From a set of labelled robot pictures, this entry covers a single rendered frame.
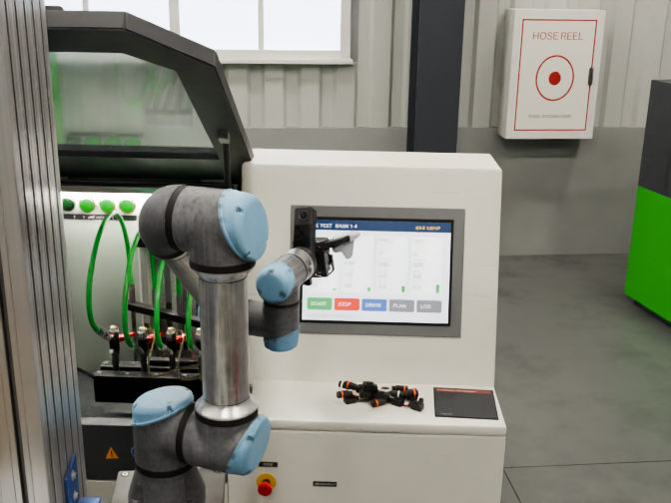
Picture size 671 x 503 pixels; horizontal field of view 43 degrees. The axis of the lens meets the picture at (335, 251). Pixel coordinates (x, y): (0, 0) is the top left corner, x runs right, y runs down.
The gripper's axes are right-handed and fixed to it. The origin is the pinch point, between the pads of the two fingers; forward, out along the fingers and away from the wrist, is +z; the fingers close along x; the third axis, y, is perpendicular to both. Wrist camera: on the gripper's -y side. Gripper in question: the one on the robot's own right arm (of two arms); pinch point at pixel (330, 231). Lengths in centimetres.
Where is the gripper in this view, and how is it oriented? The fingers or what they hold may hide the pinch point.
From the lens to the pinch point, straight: 200.9
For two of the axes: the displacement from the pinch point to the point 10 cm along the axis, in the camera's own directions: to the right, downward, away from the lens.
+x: 9.3, -0.1, -3.6
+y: 1.1, 9.6, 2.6
